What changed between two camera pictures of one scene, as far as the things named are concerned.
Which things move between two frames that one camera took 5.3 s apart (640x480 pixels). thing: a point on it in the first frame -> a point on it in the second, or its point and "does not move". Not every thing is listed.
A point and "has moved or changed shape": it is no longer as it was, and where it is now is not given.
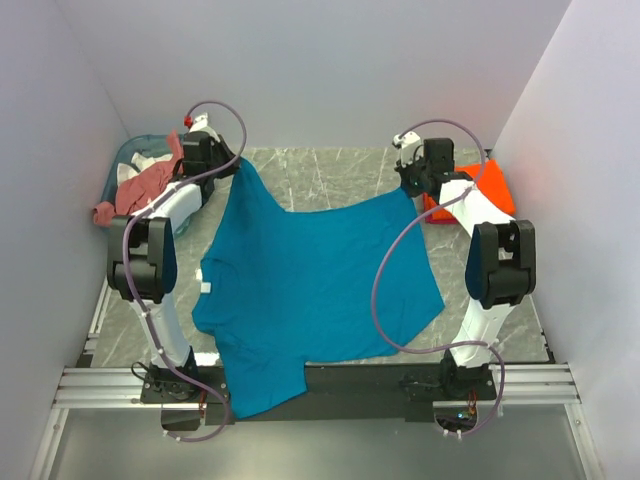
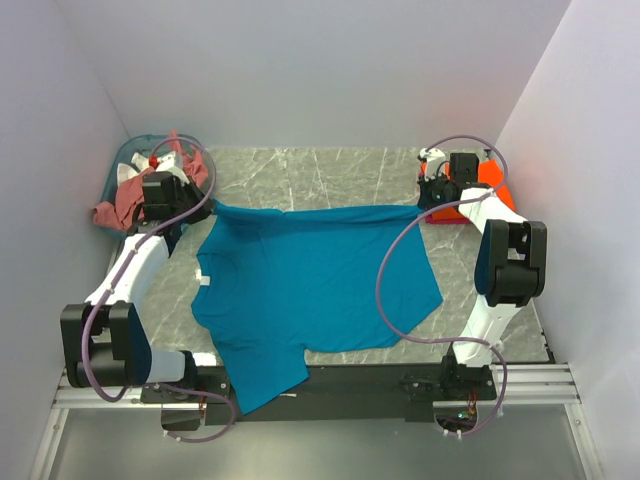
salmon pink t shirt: (142, 187) does not move
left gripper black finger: (221, 153) -> (194, 196)
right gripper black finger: (412, 183) -> (425, 201)
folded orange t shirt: (492, 185) does not move
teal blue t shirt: (278, 288) has moved or changed shape
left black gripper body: (220, 169) -> (181, 207)
